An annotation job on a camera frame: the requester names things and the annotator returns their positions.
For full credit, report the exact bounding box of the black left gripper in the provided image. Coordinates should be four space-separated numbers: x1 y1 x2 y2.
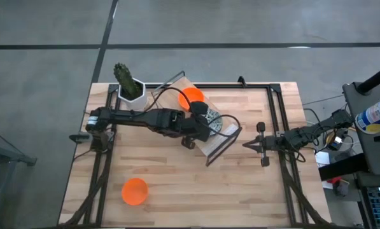
176 101 211 149

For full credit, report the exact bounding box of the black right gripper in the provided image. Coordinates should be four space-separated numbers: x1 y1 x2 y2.
242 121 288 168

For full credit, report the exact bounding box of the large floral ceramic bowl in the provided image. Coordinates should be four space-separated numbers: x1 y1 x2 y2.
205 108 224 137

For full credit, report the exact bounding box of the orange plastic bowl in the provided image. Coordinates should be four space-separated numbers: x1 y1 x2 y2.
121 177 149 206
178 87 205 111

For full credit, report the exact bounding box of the white hexagonal plant pot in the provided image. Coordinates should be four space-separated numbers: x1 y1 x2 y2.
117 78 148 111

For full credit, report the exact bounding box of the white paper sheet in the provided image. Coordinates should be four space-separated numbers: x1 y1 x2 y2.
315 151 331 169

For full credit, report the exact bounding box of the black beam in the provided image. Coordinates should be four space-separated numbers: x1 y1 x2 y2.
318 152 377 182

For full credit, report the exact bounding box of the green cactus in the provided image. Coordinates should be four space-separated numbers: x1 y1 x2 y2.
113 62 143 100

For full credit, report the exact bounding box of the grey cart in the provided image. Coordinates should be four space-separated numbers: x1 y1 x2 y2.
342 81 380 176

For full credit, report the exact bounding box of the white and blue spray bottle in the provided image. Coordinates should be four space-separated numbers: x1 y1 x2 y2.
355 94 380 134

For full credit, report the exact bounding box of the black pole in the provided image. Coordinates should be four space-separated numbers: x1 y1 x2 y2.
356 62 380 95

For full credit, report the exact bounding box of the grey metal stand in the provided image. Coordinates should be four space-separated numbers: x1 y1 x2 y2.
0 127 38 229

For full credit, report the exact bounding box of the black cable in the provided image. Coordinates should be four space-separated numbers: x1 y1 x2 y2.
205 113 243 138
144 87 194 112

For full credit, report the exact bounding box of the black aluminium rig frame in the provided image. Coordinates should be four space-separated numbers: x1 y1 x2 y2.
57 81 332 228

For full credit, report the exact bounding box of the black mount bracket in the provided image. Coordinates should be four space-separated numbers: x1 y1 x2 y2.
69 133 92 144

